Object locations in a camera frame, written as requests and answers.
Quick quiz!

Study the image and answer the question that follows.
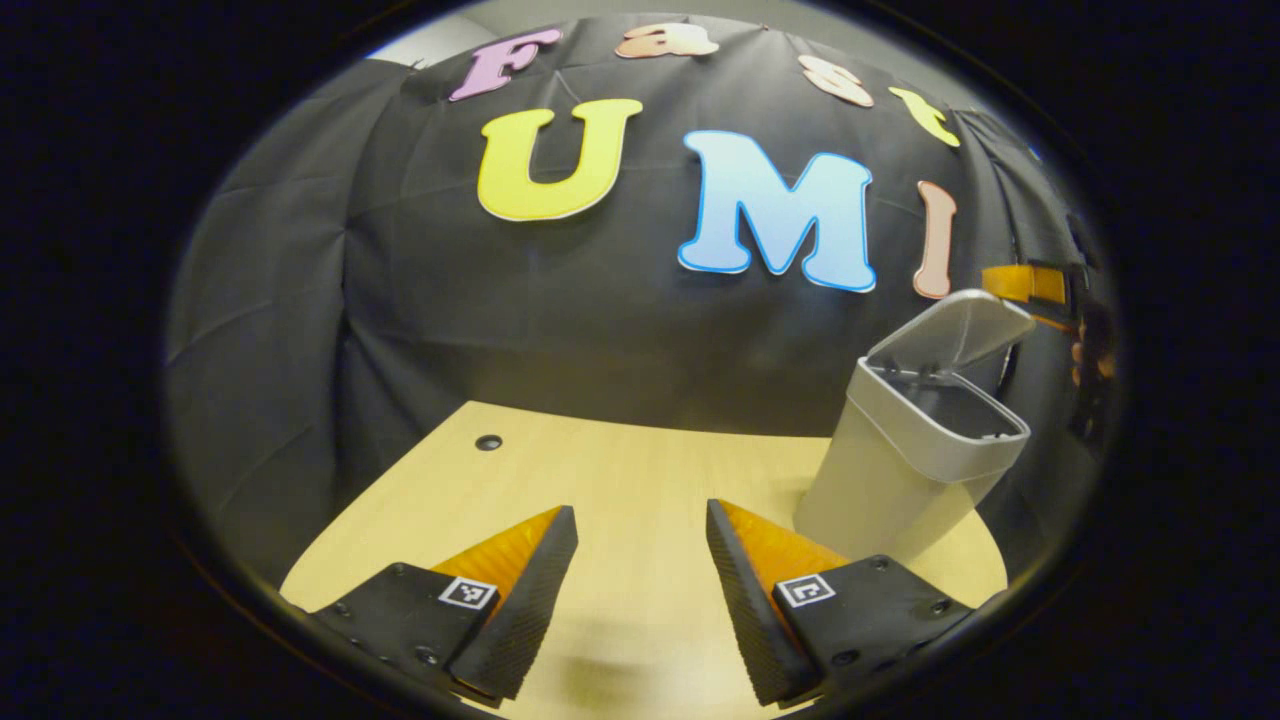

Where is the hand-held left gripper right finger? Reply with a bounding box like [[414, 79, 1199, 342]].
[[706, 499, 973, 707]]

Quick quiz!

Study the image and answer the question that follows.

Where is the wooden desktop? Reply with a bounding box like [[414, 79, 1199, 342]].
[[280, 400, 1009, 720]]

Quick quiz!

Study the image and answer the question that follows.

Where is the white desktop garbage bin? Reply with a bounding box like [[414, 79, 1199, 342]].
[[795, 289, 1038, 564]]

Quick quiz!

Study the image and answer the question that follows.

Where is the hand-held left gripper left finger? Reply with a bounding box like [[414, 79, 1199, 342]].
[[310, 505, 579, 706]]

